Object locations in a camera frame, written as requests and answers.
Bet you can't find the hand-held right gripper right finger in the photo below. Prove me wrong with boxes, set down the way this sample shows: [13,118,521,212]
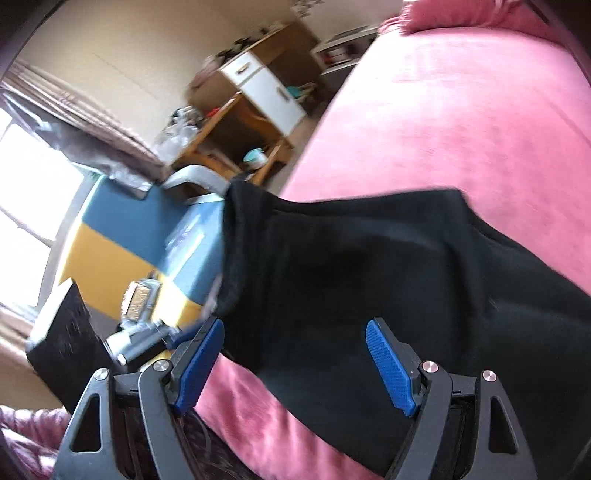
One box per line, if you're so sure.
[366,318,539,480]

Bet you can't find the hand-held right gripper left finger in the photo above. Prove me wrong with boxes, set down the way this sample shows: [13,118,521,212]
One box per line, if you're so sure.
[53,316,225,480]

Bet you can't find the black embroidered pants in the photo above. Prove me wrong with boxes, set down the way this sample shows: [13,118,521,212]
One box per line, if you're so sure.
[217,179,591,478]

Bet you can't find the clear plastic packet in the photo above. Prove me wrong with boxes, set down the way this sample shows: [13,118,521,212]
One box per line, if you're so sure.
[164,222,207,267]

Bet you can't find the black box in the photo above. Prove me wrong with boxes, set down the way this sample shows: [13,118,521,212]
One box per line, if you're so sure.
[25,281,114,411]

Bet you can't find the blue and yellow chair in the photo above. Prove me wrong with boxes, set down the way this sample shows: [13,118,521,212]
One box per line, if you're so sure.
[55,166,232,324]

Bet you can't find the large bright window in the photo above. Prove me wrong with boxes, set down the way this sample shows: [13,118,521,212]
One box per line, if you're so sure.
[0,108,88,310]

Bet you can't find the clear plastic bag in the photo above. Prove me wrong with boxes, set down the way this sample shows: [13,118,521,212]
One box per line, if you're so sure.
[154,106,208,160]

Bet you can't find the pink plaid clothing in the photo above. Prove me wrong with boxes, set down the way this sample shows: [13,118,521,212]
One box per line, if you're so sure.
[0,405,72,480]

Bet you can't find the teal cup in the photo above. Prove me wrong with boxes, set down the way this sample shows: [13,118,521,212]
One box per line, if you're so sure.
[243,148,269,171]

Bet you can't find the striped beige curtain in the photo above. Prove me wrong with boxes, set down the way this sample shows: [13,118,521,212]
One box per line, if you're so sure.
[0,60,162,185]

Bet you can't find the low wooden table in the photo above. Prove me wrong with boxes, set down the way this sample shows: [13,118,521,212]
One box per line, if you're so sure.
[166,90,296,186]

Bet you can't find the wood and white cabinet desk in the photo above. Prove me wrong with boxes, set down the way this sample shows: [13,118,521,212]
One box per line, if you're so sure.
[187,21,324,138]

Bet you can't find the bed with pink sheet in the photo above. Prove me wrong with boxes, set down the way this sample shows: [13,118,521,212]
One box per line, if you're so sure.
[194,0,591,480]

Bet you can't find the white floral nightstand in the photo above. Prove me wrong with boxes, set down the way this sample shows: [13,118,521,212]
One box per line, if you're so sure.
[311,25,382,77]

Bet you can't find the pink duvet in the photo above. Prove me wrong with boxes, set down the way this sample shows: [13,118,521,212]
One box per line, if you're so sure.
[399,0,555,34]

